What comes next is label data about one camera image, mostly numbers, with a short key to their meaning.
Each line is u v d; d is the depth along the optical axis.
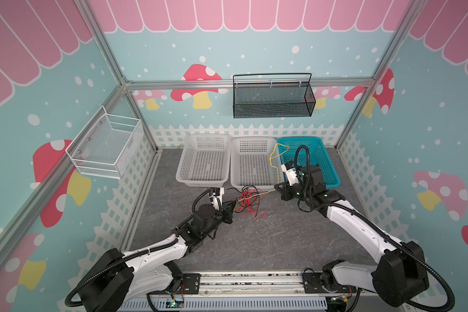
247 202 0.81
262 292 0.74
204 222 0.62
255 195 0.83
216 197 0.67
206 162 1.13
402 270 0.40
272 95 0.95
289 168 0.71
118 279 0.41
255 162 1.13
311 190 0.62
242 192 0.85
